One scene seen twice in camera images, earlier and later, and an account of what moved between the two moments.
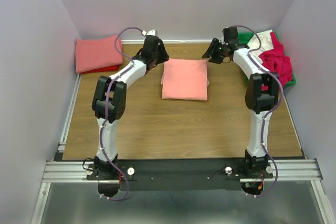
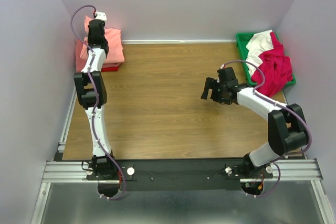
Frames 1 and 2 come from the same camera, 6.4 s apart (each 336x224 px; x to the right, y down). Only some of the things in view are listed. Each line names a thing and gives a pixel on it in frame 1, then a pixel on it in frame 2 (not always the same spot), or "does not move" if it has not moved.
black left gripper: x=164 y=55 → x=88 y=35
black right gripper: x=209 y=51 → x=212 y=83
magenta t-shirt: x=276 y=61 does not move
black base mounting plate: x=178 y=174 does not move
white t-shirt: x=266 y=44 does not move
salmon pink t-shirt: x=185 y=79 → x=112 y=38
